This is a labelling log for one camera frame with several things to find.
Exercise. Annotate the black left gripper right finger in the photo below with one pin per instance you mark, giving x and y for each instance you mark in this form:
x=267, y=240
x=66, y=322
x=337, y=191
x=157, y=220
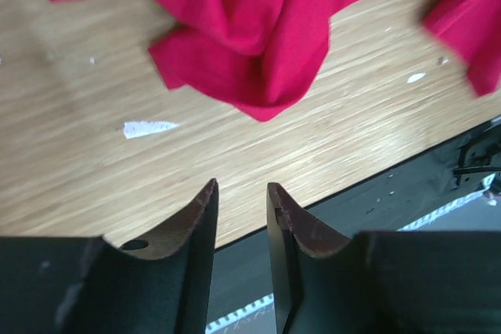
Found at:
x=379, y=281

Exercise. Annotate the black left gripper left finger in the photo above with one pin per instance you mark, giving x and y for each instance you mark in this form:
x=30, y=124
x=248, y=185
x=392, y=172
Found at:
x=158, y=282

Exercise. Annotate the red t shirt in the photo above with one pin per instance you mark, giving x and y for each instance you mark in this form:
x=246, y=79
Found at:
x=262, y=56

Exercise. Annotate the white slotted cable duct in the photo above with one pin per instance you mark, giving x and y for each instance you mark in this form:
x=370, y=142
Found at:
x=304, y=273

